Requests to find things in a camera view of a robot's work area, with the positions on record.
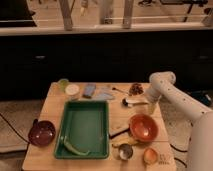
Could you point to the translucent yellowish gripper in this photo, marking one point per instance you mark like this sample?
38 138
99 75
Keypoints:
151 107

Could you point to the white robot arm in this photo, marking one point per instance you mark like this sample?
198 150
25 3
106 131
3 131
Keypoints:
200 149

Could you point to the green plastic tray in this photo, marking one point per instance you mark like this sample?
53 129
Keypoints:
86 124

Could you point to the orange red bowl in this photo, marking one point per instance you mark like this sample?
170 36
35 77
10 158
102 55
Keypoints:
143 128

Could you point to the brown dried cluster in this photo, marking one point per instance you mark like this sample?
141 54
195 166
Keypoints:
136 89

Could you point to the small metal spoon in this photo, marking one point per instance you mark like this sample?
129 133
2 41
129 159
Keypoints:
119 90

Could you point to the light blue cloth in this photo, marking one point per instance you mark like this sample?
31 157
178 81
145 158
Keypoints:
103 93

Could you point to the yellow banana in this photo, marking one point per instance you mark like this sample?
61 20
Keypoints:
130 141

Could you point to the small orange dish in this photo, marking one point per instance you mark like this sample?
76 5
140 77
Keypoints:
150 156

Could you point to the small steel cup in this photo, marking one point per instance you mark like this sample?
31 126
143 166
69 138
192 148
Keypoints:
125 151

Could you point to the white round container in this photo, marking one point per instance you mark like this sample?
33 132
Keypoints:
72 90

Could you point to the green cup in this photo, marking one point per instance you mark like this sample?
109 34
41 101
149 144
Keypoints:
63 83

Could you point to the dark red bowl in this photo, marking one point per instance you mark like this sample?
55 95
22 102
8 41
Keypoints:
42 133

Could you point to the wooden spatula black handle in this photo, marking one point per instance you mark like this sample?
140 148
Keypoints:
116 128

